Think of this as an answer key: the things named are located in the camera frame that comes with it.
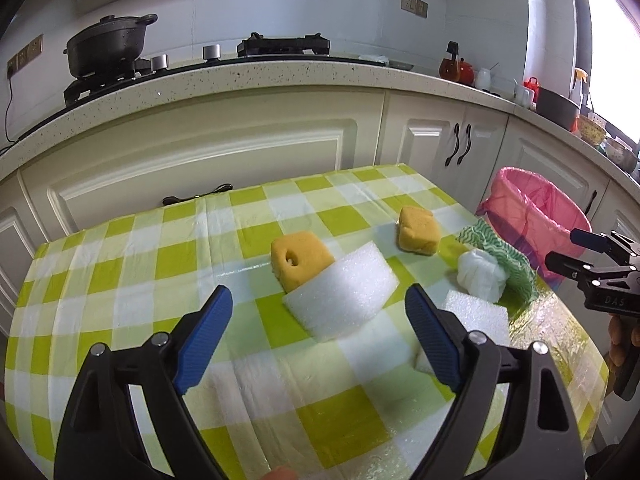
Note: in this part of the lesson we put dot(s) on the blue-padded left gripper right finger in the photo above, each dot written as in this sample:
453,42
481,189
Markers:
440,336

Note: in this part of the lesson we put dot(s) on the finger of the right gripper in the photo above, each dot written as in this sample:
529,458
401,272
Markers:
593,241
568,267

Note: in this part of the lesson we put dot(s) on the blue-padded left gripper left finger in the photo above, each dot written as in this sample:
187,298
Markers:
203,331

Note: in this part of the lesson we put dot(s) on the yellow sponge with hole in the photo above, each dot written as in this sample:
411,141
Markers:
297,258

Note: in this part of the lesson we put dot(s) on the pink bag-lined trash bin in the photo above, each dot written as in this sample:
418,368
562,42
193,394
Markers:
534,216

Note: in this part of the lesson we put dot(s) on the person's right hand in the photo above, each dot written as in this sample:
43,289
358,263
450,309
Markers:
620,338

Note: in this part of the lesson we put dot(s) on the small white foam square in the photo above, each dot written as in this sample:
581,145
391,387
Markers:
474,313

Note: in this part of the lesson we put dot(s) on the green white patterned cloth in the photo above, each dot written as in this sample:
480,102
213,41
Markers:
521,276

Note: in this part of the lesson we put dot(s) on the large white foam sheet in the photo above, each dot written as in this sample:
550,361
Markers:
345,296

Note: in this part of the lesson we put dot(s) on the yellow sponge block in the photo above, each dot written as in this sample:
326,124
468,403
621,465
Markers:
418,231

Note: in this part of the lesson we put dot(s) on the green white checkered tablecloth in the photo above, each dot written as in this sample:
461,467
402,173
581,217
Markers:
355,408

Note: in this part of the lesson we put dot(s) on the black pan by window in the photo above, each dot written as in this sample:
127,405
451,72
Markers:
557,108

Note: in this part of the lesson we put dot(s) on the white ceramic jar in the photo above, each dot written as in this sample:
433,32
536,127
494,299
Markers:
483,79

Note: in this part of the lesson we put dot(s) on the red kettle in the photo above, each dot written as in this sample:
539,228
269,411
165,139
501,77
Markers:
454,68

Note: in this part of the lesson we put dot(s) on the black gas stove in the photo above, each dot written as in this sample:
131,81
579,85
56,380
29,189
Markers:
254,48

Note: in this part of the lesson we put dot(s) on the black cooking pot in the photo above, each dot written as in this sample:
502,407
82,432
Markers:
113,39

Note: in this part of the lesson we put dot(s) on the black cabinet handle left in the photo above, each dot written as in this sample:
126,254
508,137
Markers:
454,144

